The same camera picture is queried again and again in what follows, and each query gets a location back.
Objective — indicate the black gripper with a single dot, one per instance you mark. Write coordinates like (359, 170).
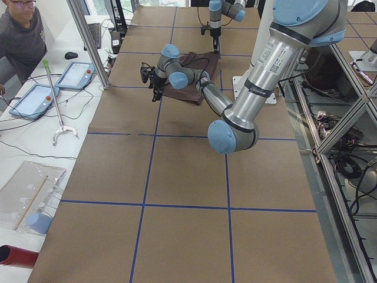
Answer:
(156, 82)
(214, 32)

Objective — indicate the brown t-shirt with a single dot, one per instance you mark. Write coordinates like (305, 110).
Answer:
(205, 61)

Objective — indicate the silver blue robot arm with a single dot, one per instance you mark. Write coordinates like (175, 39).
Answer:
(235, 10)
(295, 25)

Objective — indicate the black box with label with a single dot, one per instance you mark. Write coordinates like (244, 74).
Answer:
(115, 41)

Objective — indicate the far teach pendant tablet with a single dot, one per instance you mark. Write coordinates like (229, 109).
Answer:
(76, 76)

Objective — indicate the teach pendant tablet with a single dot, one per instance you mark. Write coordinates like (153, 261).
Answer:
(76, 76)
(34, 103)

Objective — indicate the black keyboard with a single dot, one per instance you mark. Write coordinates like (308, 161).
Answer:
(95, 31)

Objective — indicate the black computer mouse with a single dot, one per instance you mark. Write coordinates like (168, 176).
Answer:
(70, 55)

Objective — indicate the reacher grabber stick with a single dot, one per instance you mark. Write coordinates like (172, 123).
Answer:
(63, 128)

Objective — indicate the near teach pendant tablet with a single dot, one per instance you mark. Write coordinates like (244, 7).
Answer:
(34, 103)

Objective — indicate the seated person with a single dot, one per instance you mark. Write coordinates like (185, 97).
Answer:
(22, 39)

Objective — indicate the clear plastic bag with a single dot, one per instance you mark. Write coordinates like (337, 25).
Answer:
(20, 188)

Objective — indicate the blue plastic cup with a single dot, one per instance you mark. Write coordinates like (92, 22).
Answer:
(39, 222)

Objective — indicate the wooden stick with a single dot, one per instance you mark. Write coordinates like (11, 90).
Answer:
(29, 203)

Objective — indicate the red cylinder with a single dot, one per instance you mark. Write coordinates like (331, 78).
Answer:
(18, 257)

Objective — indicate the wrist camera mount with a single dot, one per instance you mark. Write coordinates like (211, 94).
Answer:
(204, 28)
(147, 74)

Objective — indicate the aluminium frame post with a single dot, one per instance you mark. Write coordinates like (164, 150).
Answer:
(88, 41)

